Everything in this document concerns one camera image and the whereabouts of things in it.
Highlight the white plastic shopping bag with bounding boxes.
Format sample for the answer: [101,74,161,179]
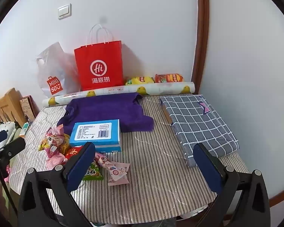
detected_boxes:
[35,42,82,96]

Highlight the striped bed cover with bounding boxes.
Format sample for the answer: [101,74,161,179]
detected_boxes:
[8,92,250,225]

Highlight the patterned brown box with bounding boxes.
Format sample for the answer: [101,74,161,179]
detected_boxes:
[19,96,36,123]

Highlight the purple towel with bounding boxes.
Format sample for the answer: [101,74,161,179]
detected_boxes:
[57,93,155,133]

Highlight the rolled lemon print table cover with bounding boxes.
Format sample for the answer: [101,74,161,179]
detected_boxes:
[42,82,201,107]

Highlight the red paper bag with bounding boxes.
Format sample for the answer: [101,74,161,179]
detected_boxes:
[74,24,124,91]

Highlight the white light switch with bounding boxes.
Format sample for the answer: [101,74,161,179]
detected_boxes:
[57,3,72,20]

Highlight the pink peach snack packet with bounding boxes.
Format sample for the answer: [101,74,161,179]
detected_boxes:
[45,150,67,171]

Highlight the blue tissue box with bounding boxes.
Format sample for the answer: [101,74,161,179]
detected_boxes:
[69,119,122,153]

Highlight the grey plaid folded cloth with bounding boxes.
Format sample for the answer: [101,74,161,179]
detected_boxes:
[159,94,240,168]

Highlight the green snack packet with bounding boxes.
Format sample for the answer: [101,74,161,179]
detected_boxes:
[82,162,104,181]

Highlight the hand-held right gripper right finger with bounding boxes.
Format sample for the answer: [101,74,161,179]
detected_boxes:
[193,143,272,227]

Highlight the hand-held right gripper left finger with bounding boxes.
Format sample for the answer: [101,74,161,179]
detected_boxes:
[18,141,96,227]

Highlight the pink bear print snack packet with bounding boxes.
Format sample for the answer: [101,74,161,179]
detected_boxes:
[108,162,130,186]

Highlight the red chips bag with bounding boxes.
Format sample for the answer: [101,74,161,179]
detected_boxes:
[154,73,184,84]

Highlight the small teal box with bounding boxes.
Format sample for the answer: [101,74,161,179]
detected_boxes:
[19,122,30,138]

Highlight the white spotted cloth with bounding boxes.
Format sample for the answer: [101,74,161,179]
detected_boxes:
[0,121,22,147]

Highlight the yellow snack packet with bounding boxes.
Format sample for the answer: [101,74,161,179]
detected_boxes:
[38,134,71,155]

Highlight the yellow chips bag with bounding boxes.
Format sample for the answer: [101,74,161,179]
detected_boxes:
[125,76,155,86]

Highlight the large pink snack packet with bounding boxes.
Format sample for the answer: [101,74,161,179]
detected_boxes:
[45,124,65,142]

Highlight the brown wooden door frame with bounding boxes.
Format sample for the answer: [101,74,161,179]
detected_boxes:
[191,0,210,94]

